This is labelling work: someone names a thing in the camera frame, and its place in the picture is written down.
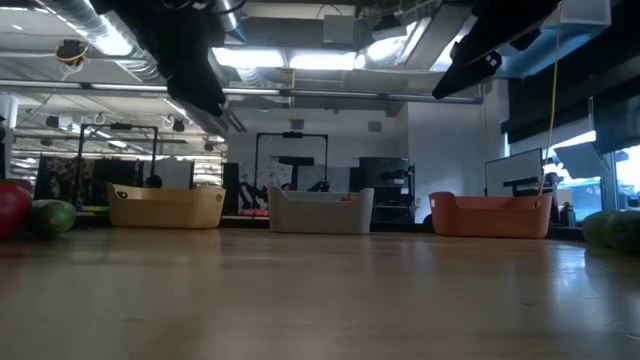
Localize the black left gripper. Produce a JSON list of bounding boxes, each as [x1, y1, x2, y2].
[[92, 0, 225, 117]]

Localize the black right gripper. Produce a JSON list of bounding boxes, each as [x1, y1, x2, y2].
[[432, 0, 561, 100]]

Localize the grey plastic basket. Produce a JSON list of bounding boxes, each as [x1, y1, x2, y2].
[[268, 186, 375, 235]]

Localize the green cucumber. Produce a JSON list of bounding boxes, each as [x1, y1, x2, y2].
[[28, 198, 78, 239]]

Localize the red tomato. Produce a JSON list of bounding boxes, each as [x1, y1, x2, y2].
[[0, 180, 34, 241]]

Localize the white board panel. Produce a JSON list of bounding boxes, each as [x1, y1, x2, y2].
[[483, 147, 545, 197]]

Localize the grey ceiling pipe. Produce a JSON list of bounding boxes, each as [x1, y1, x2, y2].
[[0, 78, 484, 105]]

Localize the black shelving cabinet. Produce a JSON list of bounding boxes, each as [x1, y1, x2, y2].
[[349, 156, 416, 224]]

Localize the yellow plastic basket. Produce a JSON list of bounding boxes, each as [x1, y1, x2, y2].
[[105, 182, 227, 230]]

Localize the white ceiling unit box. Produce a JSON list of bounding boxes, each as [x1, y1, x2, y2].
[[322, 13, 357, 46]]

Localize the orange plastic basket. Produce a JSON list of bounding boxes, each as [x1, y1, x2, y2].
[[428, 191, 554, 240]]

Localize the patterned camouflage cloth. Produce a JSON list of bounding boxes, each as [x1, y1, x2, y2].
[[34, 155, 96, 206]]

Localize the green lime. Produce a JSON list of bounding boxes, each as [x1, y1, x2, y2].
[[582, 209, 640, 254]]

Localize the silver ventilation duct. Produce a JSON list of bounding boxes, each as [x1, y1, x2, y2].
[[39, 0, 246, 134]]

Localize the yellow hanging cable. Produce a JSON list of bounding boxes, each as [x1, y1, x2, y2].
[[538, 0, 564, 196]]

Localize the black gantry frame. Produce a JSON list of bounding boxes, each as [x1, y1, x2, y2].
[[74, 122, 160, 207], [254, 131, 330, 194]]

